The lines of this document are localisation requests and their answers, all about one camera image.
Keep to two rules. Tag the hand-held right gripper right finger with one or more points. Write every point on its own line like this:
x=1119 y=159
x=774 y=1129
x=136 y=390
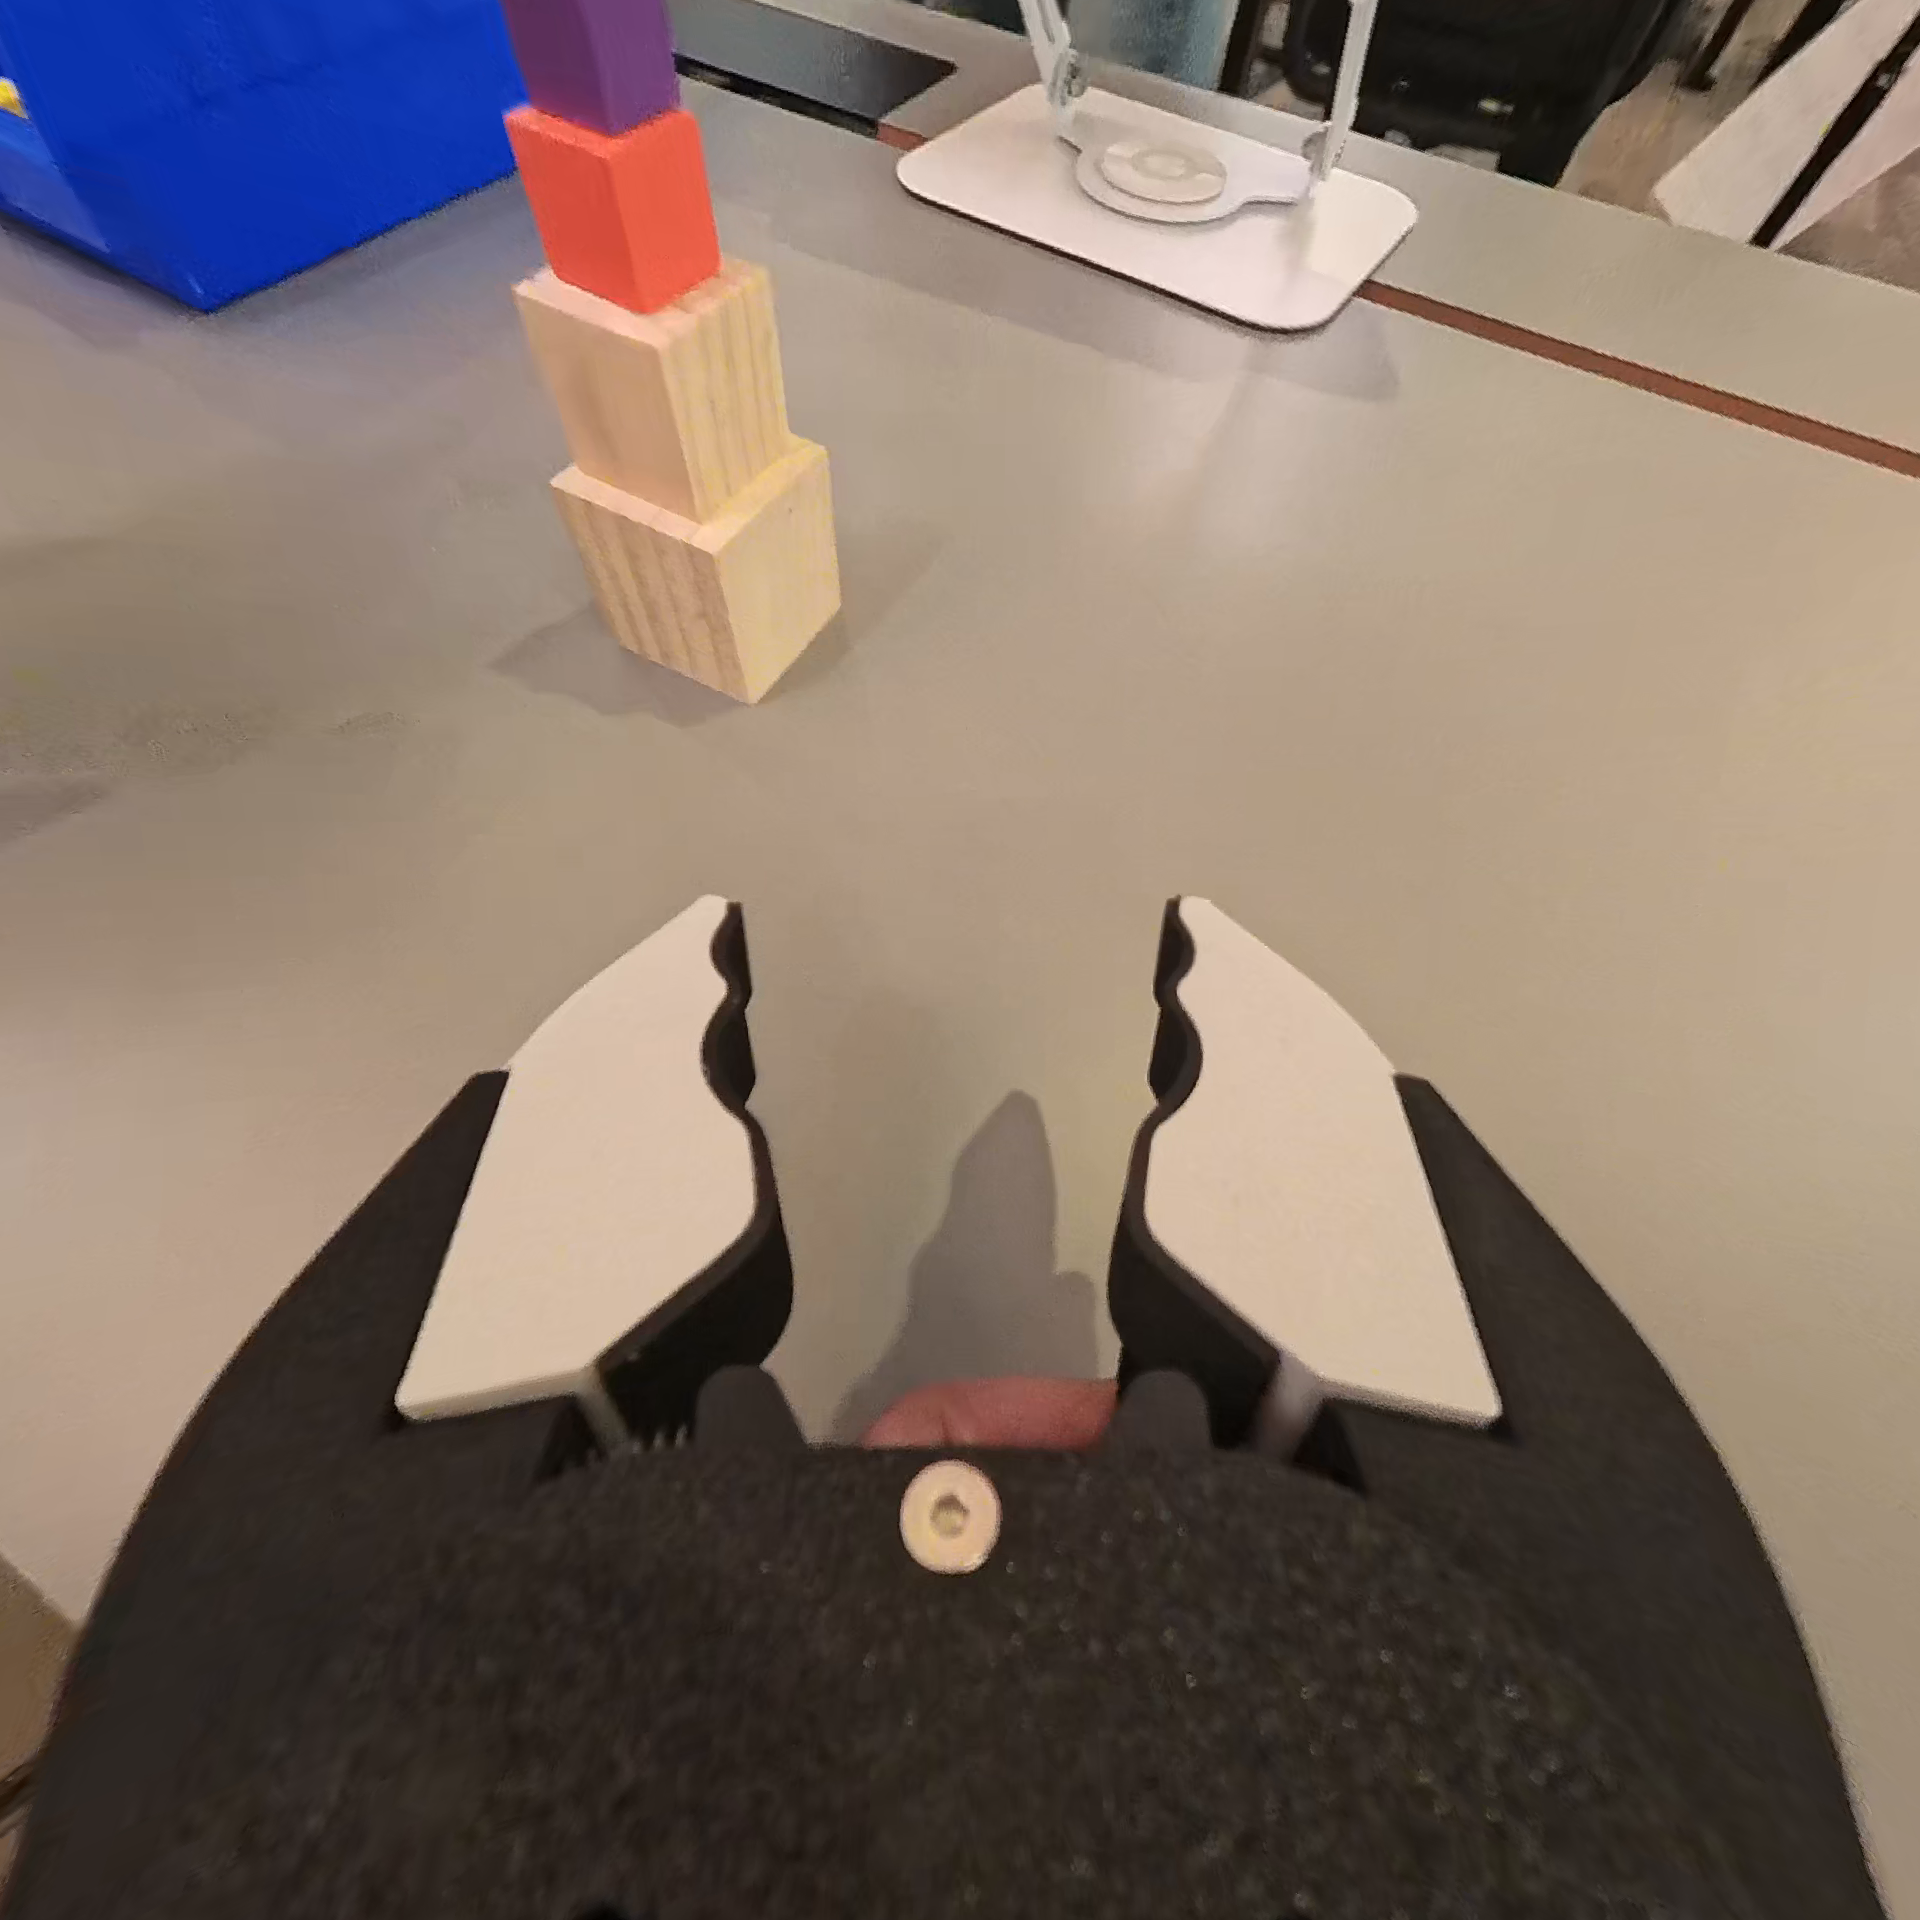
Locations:
x=1315 y=1202

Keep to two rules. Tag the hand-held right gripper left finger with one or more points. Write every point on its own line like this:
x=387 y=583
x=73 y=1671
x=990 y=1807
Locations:
x=596 y=1202

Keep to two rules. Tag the large wooden cube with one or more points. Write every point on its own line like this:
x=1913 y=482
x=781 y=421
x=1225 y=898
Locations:
x=708 y=573

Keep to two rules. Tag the medium wooden cube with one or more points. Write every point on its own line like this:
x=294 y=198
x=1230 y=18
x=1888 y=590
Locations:
x=661 y=377

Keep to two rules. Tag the red wooden cube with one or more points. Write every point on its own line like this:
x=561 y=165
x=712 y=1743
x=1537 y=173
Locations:
x=615 y=204

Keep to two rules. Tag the blue plastic bin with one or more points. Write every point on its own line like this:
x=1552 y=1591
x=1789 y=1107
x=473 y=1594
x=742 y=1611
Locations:
x=241 y=153

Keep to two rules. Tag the purple wooden cube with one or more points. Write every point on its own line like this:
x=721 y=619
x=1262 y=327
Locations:
x=596 y=55

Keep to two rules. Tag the white folding stand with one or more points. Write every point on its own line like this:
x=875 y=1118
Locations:
x=1293 y=258

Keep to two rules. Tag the black office chair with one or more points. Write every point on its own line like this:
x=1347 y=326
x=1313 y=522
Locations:
x=1471 y=77

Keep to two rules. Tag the white slanted panel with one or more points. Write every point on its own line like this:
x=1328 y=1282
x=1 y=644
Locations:
x=1803 y=122

